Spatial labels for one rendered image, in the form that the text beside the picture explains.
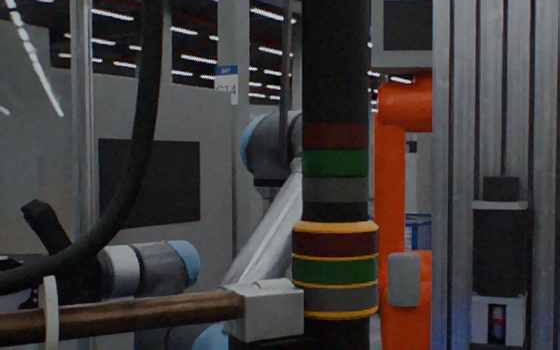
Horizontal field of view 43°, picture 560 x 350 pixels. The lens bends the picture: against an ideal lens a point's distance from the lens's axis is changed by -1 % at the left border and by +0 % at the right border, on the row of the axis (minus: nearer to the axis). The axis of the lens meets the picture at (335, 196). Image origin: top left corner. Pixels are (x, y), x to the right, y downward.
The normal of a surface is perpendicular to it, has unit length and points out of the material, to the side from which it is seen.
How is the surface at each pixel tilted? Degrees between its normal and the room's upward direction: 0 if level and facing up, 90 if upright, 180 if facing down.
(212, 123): 90
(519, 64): 90
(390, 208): 96
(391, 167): 96
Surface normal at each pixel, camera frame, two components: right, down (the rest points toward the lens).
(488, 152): -0.32, 0.05
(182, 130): 0.86, 0.03
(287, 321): 0.50, 0.04
